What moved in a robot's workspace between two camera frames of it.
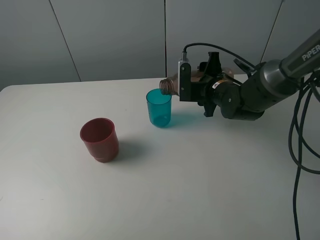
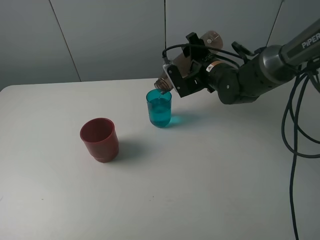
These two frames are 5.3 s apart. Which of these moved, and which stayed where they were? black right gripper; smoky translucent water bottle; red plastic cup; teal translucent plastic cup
Moved: black right gripper; smoky translucent water bottle
Stayed: red plastic cup; teal translucent plastic cup
